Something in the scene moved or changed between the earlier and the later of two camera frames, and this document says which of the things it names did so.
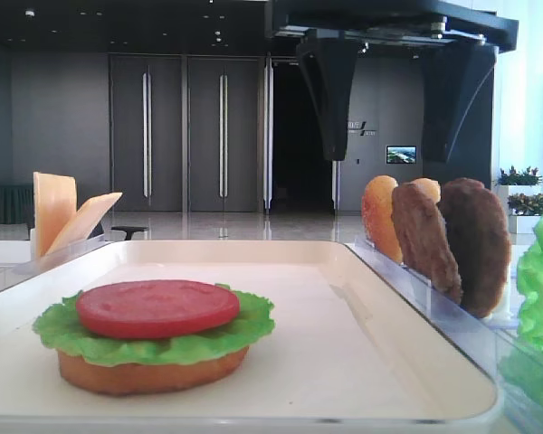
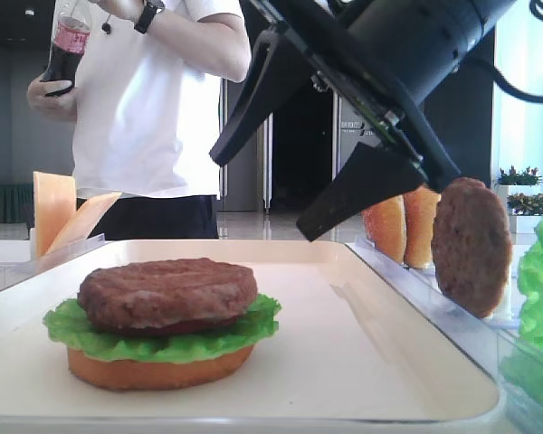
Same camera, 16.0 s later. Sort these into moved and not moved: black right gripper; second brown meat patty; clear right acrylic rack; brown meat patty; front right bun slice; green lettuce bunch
Moved: brown meat patty; black right gripper
Not moved: second brown meat patty; green lettuce bunch; front right bun slice; clear right acrylic rack
